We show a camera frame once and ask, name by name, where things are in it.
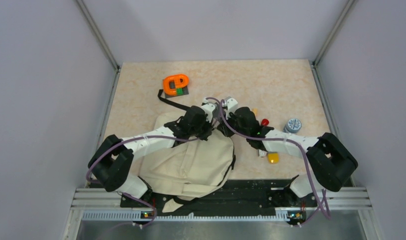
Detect beige canvas backpack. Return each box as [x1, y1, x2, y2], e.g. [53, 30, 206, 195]
[138, 89, 237, 214]

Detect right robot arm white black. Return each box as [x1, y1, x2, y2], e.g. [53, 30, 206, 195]
[225, 107, 359, 198]

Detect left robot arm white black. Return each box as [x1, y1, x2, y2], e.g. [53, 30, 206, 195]
[86, 103, 218, 199]

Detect orange toy on grey base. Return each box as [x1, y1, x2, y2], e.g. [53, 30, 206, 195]
[162, 73, 190, 98]

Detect red black stamp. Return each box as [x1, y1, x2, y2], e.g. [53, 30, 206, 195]
[260, 118, 270, 127]

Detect yellow eraser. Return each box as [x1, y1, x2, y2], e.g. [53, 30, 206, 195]
[267, 152, 280, 164]

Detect blue patterned tape roll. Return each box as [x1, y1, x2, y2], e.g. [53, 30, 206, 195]
[283, 118, 302, 134]

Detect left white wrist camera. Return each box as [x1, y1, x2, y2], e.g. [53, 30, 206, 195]
[200, 102, 218, 123]

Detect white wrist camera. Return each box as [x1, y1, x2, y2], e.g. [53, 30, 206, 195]
[200, 102, 218, 123]
[222, 96, 239, 117]

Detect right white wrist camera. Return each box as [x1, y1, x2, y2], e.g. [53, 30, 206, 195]
[222, 96, 239, 117]

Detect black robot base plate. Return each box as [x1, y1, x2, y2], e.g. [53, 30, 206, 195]
[118, 178, 353, 220]

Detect aluminium frame rails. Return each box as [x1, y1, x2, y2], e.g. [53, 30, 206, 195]
[62, 187, 384, 240]

